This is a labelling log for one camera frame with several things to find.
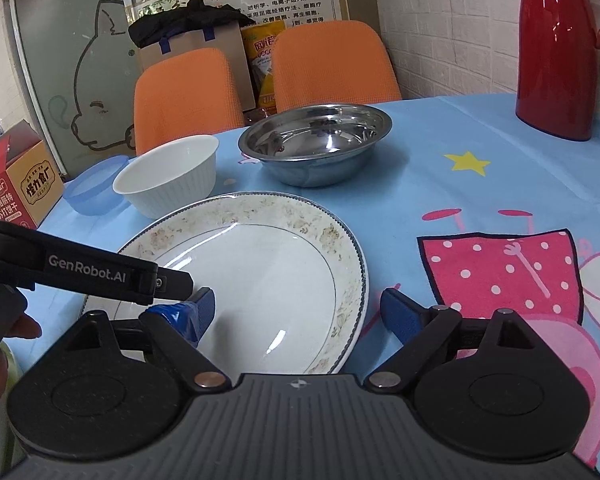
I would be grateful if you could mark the orange chair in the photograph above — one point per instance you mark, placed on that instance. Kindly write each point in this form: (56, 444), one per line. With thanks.
(180, 100)
(330, 70)

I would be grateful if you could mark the white ribbed bowl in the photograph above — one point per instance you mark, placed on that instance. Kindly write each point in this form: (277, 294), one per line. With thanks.
(180, 180)

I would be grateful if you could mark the blue translucent plastic bowl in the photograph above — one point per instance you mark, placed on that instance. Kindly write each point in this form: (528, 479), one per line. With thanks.
(87, 195)

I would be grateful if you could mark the person's left hand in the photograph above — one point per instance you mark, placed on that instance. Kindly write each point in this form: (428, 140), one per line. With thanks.
(26, 327)

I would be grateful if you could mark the brown cardboard box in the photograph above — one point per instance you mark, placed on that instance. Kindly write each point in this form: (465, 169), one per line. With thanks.
(225, 45)

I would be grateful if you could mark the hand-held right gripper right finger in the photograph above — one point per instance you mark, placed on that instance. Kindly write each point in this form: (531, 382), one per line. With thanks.
(397, 317)

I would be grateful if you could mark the frosted glass panel pig drawing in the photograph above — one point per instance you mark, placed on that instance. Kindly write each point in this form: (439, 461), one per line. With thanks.
(55, 60)

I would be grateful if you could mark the red thermos jug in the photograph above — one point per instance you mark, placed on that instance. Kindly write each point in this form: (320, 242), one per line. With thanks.
(555, 60)

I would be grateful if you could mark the black cloth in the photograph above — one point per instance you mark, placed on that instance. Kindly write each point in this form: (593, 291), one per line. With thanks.
(180, 22)

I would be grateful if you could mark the stainless steel bowl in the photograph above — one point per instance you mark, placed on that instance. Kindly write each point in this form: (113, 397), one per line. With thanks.
(305, 170)

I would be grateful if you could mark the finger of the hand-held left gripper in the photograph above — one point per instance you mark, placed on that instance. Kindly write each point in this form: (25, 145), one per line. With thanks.
(176, 283)

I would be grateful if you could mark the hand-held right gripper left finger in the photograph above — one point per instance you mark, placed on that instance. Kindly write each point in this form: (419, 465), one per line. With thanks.
(203, 310)

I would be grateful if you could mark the blue cartoon printed tablecloth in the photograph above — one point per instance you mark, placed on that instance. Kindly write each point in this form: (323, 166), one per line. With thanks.
(430, 185)

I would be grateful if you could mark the white floral rim plate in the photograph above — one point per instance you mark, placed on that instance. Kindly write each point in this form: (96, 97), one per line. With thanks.
(260, 270)

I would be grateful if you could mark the red and yellow carton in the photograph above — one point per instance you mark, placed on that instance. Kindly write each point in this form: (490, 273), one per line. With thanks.
(35, 185)

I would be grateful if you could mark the yellow packet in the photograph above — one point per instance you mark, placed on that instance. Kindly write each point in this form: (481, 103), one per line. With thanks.
(262, 75)

